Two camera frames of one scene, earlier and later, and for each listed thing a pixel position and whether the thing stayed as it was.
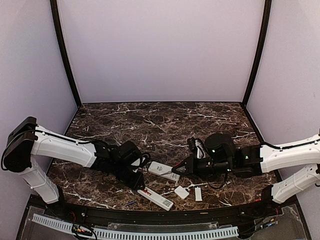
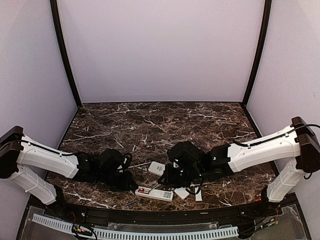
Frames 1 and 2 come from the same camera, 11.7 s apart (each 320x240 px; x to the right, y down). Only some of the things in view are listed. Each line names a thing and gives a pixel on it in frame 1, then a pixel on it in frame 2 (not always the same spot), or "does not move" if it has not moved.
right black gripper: [189, 163] to [166, 178]
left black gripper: [136, 184] to [126, 186]
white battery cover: [181, 192] does not move
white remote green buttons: [163, 170] does not move
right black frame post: [267, 9] does not move
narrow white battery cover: [198, 194] does not move
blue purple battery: [131, 203] does not move
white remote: [157, 199] to [157, 193]
